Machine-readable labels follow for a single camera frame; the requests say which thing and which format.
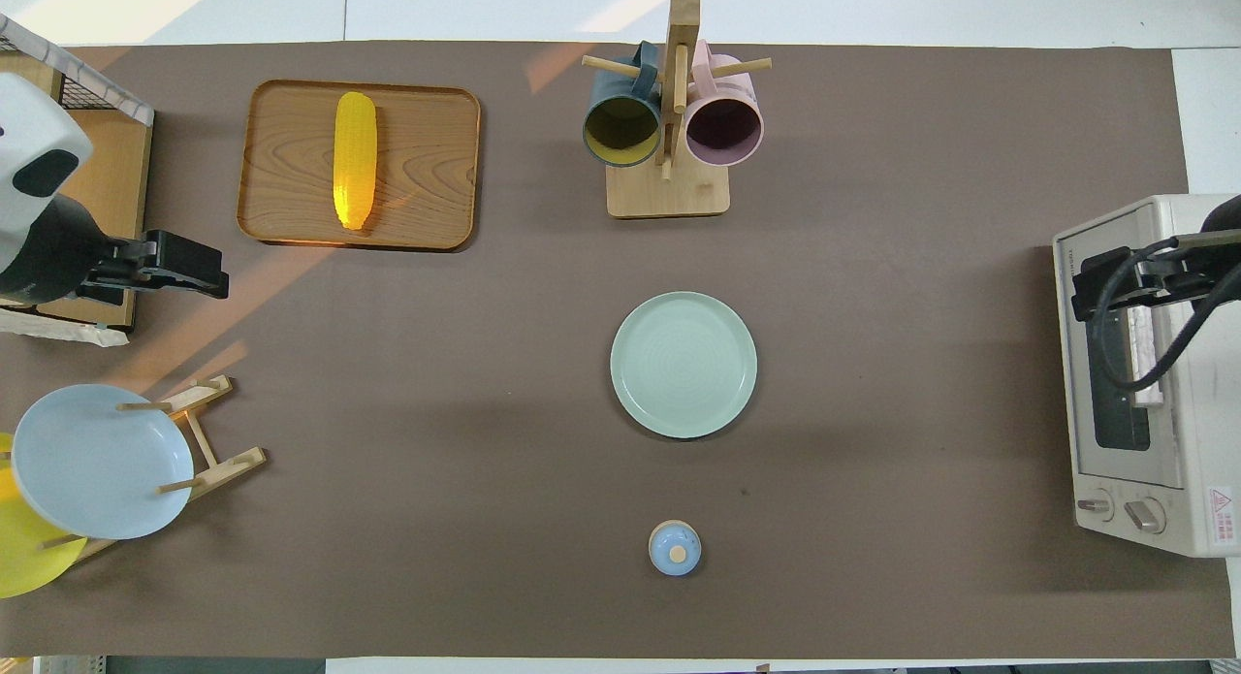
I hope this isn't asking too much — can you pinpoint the wooden mug tree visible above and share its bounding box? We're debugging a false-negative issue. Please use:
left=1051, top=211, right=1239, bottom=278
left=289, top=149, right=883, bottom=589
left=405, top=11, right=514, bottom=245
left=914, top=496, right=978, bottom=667
left=582, top=0, right=774, bottom=219

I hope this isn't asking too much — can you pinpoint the toaster oven glass door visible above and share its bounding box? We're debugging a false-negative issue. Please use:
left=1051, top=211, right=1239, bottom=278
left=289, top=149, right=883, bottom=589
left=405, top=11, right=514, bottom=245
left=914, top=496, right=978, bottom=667
left=1055, top=197, right=1186, bottom=491

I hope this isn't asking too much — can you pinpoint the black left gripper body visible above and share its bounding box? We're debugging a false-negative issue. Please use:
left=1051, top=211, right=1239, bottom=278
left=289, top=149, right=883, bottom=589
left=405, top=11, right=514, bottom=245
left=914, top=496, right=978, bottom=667
left=82, top=230, right=232, bottom=301

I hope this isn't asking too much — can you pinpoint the wire basket wooden shelf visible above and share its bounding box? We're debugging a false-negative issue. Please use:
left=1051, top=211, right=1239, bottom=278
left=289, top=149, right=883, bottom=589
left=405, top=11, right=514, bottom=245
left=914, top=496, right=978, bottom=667
left=0, top=15, right=156, bottom=347

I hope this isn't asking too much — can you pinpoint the white toaster oven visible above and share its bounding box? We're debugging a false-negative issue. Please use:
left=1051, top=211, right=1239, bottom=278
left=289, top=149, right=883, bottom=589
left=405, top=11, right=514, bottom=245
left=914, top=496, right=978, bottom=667
left=1053, top=194, right=1241, bottom=559

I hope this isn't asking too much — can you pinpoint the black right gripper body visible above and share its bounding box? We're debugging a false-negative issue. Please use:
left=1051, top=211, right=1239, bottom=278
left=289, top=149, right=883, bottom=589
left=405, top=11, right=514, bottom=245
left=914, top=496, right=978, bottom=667
left=1071, top=236, right=1209, bottom=322

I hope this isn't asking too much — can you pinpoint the light blue plate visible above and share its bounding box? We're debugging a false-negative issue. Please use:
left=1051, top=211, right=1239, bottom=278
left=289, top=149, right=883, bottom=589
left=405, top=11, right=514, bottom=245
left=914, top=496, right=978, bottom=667
left=12, top=384, right=195, bottom=541

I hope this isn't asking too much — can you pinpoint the yellow plate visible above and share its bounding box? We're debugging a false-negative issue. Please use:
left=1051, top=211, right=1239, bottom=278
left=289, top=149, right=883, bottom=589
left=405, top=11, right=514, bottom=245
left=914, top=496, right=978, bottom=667
left=0, top=433, right=88, bottom=599

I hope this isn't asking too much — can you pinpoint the pale green plate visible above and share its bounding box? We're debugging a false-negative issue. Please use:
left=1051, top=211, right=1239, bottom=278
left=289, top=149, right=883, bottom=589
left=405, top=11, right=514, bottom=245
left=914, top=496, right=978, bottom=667
left=609, top=291, right=759, bottom=440

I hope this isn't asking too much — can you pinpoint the pink mug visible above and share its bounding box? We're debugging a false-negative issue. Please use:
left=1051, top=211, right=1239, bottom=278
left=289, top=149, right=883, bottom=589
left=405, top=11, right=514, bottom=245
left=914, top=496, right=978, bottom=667
left=684, top=41, right=765, bottom=168

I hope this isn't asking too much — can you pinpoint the wooden serving tray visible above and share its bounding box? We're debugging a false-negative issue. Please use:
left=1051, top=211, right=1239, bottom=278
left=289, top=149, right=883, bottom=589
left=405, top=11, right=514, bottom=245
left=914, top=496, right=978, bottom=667
left=237, top=80, right=482, bottom=252

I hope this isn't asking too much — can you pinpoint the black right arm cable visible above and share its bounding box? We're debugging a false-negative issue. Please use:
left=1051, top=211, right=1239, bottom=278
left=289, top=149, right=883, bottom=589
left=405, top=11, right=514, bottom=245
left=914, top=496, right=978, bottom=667
left=1091, top=242, right=1241, bottom=394

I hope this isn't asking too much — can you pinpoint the dark blue mug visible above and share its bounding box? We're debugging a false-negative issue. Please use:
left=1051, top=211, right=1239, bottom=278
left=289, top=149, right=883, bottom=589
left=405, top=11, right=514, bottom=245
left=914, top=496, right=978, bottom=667
left=582, top=42, right=663, bottom=169

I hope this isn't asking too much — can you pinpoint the brown table mat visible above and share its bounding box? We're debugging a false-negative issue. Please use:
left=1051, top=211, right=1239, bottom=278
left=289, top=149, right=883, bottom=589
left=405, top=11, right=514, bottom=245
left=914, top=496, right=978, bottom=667
left=0, top=41, right=1237, bottom=660

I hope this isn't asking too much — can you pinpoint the wooden plate rack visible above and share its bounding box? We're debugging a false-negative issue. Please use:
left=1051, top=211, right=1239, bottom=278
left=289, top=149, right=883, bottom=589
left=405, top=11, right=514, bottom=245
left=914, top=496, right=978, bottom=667
left=39, top=374, right=269, bottom=565

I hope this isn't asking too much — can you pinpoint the yellow corn cob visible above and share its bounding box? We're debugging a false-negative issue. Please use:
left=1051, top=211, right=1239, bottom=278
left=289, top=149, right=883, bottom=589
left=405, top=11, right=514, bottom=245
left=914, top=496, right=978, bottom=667
left=333, top=91, right=379, bottom=232

